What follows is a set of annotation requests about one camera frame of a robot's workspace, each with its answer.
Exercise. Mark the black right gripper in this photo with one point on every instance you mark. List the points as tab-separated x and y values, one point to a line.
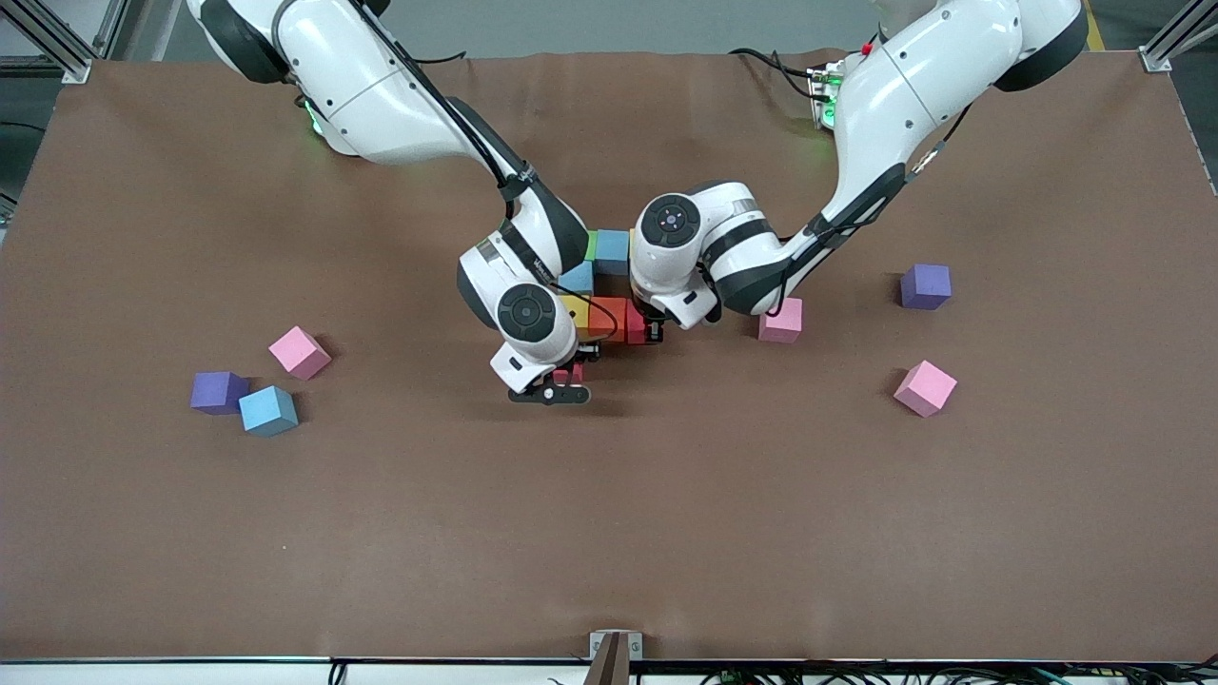
582	354

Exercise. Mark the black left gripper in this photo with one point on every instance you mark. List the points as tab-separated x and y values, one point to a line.
654	330

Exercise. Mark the red foam cube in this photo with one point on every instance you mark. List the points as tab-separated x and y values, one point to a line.
635	325
563	376

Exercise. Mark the orange foam cube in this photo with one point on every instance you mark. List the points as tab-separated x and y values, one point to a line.
605	319

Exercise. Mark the yellow foam cube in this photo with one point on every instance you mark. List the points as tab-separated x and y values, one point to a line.
576	309

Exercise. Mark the blue foam cube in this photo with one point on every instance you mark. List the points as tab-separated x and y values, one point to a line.
613	253
580	281
266	410

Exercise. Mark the green foam cube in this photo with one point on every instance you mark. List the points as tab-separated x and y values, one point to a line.
592	247

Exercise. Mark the pink foam cube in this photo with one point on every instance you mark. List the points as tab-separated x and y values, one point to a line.
782	328
299	353
925	387

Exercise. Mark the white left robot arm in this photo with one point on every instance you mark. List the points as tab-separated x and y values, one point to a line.
904	86

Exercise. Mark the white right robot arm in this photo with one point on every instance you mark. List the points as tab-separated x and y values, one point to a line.
381	95

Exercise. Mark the brown table cover sheet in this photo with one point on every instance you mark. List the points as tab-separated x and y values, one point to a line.
609	533

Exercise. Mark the purple foam cube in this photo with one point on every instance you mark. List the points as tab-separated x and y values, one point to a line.
926	286
219	392

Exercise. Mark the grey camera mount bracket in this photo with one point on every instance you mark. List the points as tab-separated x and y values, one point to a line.
614	666

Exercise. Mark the white table front rail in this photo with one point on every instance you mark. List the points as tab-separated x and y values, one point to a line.
143	674

